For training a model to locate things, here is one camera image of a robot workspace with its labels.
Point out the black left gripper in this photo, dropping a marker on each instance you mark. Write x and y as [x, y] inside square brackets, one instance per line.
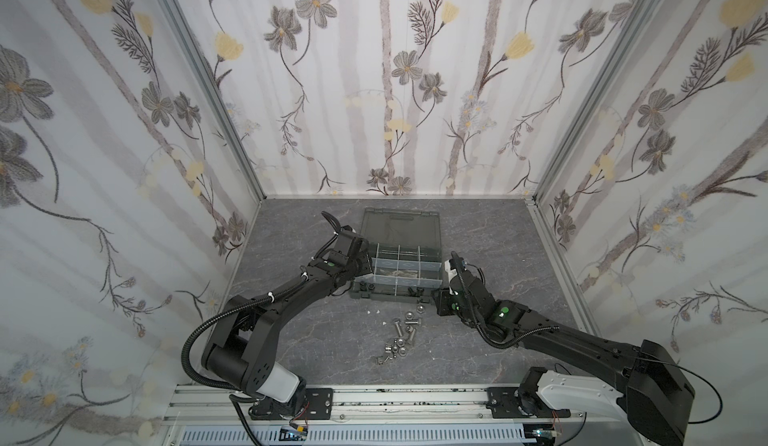
[358, 263]

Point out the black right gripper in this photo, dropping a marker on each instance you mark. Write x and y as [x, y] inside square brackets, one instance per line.
[447, 296]

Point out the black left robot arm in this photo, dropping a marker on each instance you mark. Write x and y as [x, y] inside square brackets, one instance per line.
[236, 349]

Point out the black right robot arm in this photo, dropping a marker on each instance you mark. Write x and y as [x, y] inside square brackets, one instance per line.
[640, 385]

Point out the grey plastic organizer box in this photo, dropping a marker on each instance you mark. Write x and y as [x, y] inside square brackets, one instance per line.
[405, 249]

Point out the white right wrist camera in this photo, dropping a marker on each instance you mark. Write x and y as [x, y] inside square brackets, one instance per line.
[449, 272]

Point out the white perforated cable duct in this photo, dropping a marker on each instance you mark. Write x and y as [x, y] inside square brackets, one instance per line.
[383, 434]

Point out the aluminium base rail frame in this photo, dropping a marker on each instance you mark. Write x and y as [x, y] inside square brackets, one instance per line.
[198, 416]

